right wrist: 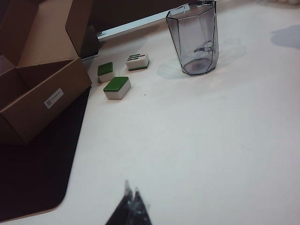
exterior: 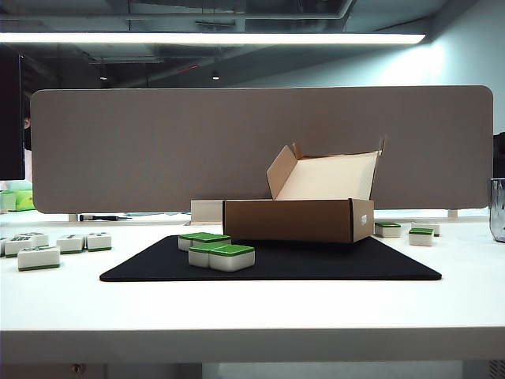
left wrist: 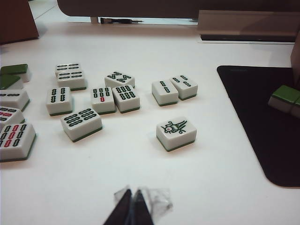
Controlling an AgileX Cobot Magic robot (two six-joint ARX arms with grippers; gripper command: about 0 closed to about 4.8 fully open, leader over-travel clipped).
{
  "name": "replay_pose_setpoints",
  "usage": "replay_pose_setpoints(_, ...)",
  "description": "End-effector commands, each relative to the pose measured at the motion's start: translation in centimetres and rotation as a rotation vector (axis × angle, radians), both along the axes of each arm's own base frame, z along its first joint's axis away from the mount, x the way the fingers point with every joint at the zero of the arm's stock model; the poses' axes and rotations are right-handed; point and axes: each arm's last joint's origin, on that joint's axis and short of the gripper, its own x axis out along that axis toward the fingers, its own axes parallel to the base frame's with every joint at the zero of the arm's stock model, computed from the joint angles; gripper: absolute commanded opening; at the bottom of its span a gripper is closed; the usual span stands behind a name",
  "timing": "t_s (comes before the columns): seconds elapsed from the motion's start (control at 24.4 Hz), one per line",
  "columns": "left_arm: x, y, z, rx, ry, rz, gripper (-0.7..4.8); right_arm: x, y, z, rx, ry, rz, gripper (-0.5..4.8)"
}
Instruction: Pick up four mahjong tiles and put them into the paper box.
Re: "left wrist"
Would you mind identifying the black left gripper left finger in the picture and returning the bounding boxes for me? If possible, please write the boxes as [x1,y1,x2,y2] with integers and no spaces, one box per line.
[103,185,133,225]

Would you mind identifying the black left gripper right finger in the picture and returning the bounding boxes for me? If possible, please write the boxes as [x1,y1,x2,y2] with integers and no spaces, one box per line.
[132,186,174,225]

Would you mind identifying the mahjong tile bird mark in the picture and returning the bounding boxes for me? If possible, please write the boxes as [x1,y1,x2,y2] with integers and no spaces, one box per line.
[156,116,197,152]

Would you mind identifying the mahjong tile green bamboo marks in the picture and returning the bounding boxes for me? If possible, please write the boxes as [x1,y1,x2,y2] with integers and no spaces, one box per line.
[0,90,30,112]
[55,62,82,75]
[60,108,103,143]
[56,69,88,91]

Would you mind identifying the mahjong tile six bamboo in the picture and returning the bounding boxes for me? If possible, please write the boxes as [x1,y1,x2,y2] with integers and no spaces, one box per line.
[112,84,141,114]

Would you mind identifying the mahjong tile two bamboo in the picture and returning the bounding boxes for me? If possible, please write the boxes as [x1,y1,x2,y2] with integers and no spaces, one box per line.
[151,80,179,106]

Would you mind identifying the mahjong tile four bamboo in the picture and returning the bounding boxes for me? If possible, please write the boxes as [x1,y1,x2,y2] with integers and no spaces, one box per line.
[45,86,75,117]

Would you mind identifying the mahjong tile nine bamboo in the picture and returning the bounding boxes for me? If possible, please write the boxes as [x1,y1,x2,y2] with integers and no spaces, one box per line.
[0,123,37,163]

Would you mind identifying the mahjong tile three bamboo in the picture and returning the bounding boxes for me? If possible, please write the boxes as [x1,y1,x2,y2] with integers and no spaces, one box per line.
[170,75,199,101]

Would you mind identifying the mahjong tile zigzag bamboo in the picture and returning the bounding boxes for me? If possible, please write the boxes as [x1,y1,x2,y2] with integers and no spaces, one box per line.
[104,71,136,89]

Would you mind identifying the mahjong tile red green bamboo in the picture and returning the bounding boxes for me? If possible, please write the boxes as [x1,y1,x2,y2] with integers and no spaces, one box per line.
[0,105,26,128]

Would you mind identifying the closed brown cardboard box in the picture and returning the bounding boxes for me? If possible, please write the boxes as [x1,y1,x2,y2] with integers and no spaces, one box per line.
[0,0,40,45]

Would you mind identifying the black desk mat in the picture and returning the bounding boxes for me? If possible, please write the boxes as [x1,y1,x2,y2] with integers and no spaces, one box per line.
[217,65,300,188]

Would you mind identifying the black pen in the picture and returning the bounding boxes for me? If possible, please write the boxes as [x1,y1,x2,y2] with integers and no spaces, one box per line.
[100,17,144,24]

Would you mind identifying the grey-brown desk divider panel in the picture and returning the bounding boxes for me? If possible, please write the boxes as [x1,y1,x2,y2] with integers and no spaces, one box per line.
[57,0,300,20]

